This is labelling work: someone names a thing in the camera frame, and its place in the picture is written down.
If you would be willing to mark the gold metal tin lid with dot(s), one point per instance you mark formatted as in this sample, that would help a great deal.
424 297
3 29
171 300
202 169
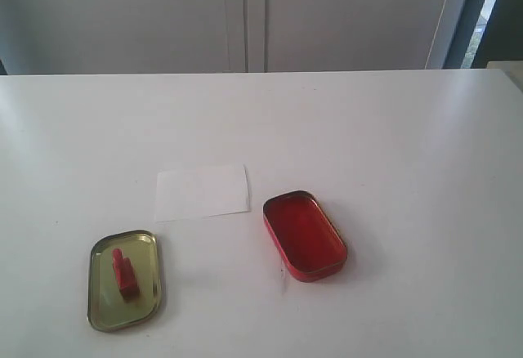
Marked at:
106 309

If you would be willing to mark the red ink pad tin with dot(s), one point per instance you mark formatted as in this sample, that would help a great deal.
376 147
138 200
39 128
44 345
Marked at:
307 241

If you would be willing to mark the white cabinet doors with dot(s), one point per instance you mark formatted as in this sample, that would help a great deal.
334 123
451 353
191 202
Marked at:
205 36

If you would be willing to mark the white paper card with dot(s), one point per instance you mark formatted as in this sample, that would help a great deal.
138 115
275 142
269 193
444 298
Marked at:
201 192

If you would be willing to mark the red plastic stamp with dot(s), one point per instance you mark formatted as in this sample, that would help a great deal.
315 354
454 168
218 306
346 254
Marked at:
124 275

